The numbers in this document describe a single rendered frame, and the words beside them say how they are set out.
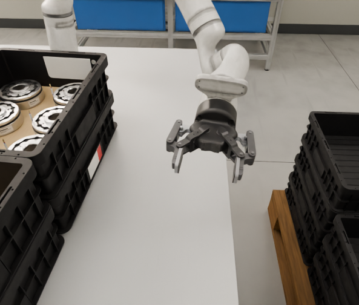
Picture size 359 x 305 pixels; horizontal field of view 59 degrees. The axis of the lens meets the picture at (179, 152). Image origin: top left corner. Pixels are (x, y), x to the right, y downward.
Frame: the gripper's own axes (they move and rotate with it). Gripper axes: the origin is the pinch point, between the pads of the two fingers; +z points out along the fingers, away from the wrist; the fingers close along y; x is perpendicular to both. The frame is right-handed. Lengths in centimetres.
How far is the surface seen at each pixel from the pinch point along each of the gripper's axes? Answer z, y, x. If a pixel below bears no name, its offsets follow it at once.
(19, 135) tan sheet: -11.7, 43.0, -12.5
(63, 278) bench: 13.2, 23.4, -22.3
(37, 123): -13.2, 38.6, -9.4
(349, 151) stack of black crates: -60, -51, -47
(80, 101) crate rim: -15.8, 28.3, -3.3
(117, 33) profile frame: -199, 92, -87
